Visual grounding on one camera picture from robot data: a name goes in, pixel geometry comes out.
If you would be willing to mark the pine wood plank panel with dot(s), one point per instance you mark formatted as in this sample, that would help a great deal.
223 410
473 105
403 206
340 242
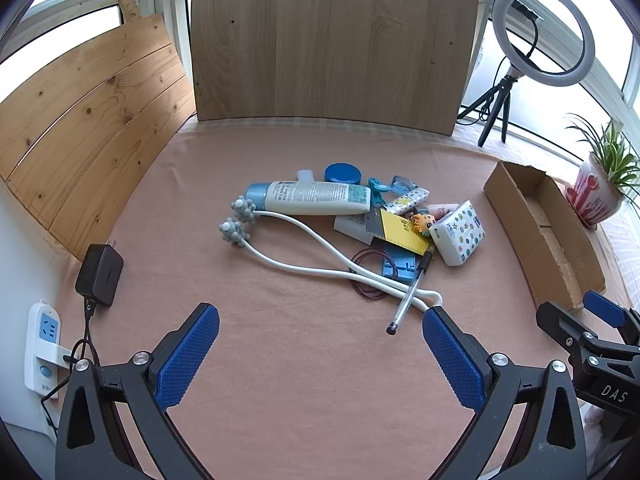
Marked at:
95 125

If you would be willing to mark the brown cardboard box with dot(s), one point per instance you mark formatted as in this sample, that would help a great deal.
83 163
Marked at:
530 240

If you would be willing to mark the light blue plastic piece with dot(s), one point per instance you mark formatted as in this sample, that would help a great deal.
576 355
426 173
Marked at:
400 266

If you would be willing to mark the white power strip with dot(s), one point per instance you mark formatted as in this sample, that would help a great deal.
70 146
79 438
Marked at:
42 350

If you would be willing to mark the potted spider plant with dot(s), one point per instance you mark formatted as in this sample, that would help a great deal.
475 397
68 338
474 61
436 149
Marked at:
597 187

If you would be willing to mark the patterned tissue pack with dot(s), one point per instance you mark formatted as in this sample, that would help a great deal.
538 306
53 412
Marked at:
460 234

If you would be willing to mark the white lotion bottle blue cap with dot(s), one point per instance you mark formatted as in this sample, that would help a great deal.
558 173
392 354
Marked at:
310 197

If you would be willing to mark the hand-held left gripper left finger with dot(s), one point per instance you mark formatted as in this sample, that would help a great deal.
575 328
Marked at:
187 355

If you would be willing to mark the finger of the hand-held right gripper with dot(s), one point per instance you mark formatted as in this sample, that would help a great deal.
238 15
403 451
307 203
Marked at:
557 321
602 307

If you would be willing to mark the yellow and black card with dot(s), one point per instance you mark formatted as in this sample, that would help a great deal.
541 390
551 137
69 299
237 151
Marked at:
400 235

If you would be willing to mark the white charger adapter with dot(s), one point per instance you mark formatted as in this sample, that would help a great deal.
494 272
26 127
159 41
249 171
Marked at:
350 227

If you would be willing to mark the white patterned lighter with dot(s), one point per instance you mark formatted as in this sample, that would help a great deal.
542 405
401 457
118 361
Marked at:
410 201

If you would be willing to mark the blue round lid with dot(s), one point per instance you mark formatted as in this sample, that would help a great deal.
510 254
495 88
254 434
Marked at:
342 174

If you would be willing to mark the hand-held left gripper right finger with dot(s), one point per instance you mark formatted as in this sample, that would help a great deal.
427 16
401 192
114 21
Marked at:
452 360

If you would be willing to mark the small translucent white cap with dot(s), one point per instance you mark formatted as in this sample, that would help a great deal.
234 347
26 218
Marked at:
305 175

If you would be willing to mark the clear ballpoint pen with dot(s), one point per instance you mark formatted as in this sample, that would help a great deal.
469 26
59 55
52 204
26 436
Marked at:
407 300

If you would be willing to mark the small blue eye drop bottle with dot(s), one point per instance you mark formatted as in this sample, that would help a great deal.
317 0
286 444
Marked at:
402 184

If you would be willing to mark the light wooden strip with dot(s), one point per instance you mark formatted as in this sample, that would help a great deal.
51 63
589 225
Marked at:
128 6

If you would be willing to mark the large brown wooden board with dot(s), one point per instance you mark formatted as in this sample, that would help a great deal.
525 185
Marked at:
330 45

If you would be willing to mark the teal plastic clip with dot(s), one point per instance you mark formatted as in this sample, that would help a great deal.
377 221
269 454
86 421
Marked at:
377 189

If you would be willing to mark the white massager with grey balls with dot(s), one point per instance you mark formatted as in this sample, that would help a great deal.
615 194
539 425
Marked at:
320 241

